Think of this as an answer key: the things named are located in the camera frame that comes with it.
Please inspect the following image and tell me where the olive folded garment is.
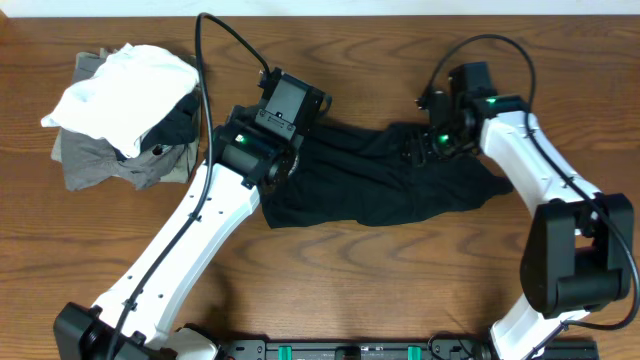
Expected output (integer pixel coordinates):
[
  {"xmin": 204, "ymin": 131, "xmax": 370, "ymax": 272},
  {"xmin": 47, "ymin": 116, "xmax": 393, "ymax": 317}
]
[{"xmin": 49, "ymin": 47, "xmax": 204, "ymax": 184}]

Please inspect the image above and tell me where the black folded garment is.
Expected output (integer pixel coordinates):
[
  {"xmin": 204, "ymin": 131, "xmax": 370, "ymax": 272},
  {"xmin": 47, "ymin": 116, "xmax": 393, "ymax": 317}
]
[{"xmin": 141, "ymin": 92, "xmax": 200, "ymax": 155}]

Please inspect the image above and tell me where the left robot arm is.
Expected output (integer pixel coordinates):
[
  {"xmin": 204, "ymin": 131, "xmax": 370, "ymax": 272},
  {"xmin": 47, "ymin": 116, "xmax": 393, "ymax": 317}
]
[{"xmin": 53, "ymin": 68, "xmax": 332, "ymax": 359}]

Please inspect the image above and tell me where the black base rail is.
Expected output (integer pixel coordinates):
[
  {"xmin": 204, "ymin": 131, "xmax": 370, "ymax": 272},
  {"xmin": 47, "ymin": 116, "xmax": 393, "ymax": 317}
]
[{"xmin": 174, "ymin": 324, "xmax": 600, "ymax": 360}]

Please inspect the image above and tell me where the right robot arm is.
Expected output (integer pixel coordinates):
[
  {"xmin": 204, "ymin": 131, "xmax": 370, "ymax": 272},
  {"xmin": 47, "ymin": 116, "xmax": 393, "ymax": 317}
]
[{"xmin": 415, "ymin": 62, "xmax": 639, "ymax": 359}]

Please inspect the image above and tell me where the black t-shirt with logo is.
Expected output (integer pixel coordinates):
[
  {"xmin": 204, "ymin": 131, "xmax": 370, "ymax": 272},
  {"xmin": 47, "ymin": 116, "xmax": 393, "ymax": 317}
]
[{"xmin": 262, "ymin": 123, "xmax": 513, "ymax": 228}]

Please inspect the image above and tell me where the grey folded garment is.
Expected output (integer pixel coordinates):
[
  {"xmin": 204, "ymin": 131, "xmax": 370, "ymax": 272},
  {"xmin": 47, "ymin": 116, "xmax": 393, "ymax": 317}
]
[{"xmin": 59, "ymin": 127, "xmax": 187, "ymax": 193}]

